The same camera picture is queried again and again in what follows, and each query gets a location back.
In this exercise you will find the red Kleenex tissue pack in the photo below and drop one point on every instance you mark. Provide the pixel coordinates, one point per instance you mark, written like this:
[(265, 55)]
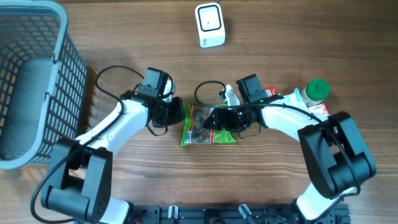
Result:
[(319, 109)]

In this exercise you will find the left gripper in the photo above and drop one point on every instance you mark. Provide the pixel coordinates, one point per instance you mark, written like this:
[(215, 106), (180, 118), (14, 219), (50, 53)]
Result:
[(178, 116)]

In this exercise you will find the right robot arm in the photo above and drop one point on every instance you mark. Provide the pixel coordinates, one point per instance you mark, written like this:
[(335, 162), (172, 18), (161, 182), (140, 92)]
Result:
[(337, 158)]

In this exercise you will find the mint green wipes pack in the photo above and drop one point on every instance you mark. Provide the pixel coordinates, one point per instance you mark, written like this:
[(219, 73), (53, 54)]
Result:
[(295, 99)]

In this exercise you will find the green snack bag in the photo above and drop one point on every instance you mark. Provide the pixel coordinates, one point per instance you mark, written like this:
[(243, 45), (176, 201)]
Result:
[(221, 136)]

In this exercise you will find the white barcode scanner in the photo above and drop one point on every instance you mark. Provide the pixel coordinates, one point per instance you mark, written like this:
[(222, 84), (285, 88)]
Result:
[(210, 25)]

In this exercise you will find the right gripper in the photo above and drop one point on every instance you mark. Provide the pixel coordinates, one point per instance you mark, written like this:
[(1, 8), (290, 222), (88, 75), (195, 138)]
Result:
[(224, 119)]

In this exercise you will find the red candy bar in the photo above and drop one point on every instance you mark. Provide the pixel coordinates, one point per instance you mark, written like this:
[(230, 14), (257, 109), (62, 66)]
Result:
[(270, 90)]

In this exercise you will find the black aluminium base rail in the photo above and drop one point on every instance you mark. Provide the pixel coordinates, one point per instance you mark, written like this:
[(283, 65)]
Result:
[(154, 214)]

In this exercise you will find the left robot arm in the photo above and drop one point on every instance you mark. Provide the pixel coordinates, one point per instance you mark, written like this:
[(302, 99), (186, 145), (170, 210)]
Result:
[(78, 179)]

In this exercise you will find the green lid jar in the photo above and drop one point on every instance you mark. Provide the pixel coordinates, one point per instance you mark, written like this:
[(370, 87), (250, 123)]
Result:
[(315, 92)]

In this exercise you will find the clear gummy candy bag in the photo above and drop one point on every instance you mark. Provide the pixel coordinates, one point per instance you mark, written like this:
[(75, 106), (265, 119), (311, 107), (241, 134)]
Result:
[(194, 131)]

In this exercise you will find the grey plastic mesh basket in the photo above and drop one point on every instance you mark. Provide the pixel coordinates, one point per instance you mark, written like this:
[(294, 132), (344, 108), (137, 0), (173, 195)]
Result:
[(43, 82)]

